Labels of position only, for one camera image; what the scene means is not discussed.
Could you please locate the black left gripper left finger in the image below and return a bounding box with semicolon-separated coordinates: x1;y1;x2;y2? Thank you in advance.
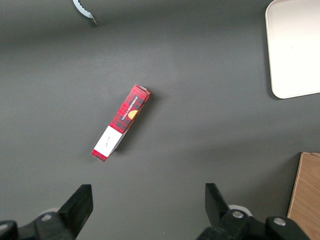
0;184;94;240

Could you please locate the white rectangular tray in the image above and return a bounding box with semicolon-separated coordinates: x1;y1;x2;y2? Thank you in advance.
264;0;320;100

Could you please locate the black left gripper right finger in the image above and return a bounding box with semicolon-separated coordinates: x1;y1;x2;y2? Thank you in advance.
197;183;311;240

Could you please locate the pale blue serrated-edge object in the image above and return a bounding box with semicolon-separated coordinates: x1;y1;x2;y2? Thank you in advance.
72;0;98;25

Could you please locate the red plaid shortbread box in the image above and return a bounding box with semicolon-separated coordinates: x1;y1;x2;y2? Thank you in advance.
90;84;153;163

